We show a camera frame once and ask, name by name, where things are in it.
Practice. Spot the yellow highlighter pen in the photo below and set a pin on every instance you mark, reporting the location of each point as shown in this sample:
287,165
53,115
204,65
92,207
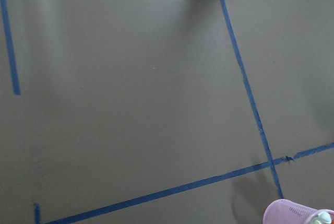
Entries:
322,217

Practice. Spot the pink mesh pen holder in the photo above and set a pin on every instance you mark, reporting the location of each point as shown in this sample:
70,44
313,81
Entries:
285,211

